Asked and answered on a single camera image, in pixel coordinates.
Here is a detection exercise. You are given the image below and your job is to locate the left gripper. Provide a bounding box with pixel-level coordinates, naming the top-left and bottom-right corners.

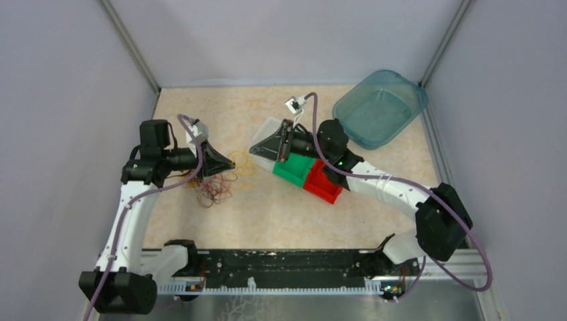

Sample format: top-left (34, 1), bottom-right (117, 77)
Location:
top-left (162, 139), bottom-right (236, 182)

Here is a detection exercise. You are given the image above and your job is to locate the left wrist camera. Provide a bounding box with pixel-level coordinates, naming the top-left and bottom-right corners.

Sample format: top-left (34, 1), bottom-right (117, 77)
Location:
top-left (185, 118), bottom-right (209, 154)

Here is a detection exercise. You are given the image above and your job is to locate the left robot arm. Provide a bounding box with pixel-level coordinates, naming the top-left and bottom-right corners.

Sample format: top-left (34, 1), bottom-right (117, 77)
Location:
top-left (78, 114), bottom-right (235, 320)

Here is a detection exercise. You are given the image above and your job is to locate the red plastic bin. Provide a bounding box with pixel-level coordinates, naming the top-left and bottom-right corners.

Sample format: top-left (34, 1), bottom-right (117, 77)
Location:
top-left (302, 160), bottom-right (343, 205)

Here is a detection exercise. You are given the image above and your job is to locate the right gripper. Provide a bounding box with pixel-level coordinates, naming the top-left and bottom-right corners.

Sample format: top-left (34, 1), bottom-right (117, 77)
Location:
top-left (249, 120), bottom-right (332, 163)

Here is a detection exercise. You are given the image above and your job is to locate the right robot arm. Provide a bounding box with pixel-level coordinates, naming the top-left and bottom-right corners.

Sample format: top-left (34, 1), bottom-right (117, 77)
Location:
top-left (249, 119), bottom-right (473, 276)

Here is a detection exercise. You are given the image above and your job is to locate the purple cable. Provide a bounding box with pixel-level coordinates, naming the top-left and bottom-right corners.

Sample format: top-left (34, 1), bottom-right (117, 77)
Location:
top-left (301, 92), bottom-right (493, 303)
top-left (84, 114), bottom-right (205, 321)

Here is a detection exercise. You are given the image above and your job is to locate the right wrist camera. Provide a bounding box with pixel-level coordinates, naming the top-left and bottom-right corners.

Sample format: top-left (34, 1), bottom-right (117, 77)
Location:
top-left (285, 96), bottom-right (306, 126)

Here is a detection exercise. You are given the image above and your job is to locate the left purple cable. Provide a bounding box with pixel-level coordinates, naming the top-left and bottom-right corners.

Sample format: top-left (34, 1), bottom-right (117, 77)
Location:
top-left (84, 114), bottom-right (205, 321)

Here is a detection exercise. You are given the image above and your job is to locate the white plastic bin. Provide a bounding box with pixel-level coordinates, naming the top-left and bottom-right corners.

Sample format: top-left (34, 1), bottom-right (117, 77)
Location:
top-left (248, 116), bottom-right (281, 173)

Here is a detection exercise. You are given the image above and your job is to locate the teal transparent tub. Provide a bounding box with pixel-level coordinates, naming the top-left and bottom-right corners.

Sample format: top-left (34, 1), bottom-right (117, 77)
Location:
top-left (332, 70), bottom-right (429, 150)

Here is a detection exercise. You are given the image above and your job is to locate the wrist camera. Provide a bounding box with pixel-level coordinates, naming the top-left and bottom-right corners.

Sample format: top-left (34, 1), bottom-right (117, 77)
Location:
top-left (285, 96), bottom-right (306, 126)
top-left (185, 118), bottom-right (209, 154)

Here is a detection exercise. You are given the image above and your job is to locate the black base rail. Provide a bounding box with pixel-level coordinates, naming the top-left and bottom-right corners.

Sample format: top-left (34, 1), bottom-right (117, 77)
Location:
top-left (157, 247), bottom-right (422, 290)

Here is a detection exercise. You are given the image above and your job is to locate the cable bundle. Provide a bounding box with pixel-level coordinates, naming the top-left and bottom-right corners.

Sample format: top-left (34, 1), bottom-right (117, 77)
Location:
top-left (186, 171), bottom-right (240, 209)

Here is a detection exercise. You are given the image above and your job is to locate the green plastic bin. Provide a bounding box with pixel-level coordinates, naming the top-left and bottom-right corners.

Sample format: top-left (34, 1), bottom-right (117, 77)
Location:
top-left (272, 154), bottom-right (316, 188)

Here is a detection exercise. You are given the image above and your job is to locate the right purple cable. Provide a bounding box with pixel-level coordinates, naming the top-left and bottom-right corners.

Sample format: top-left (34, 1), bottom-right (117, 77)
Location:
top-left (301, 92), bottom-right (493, 303)

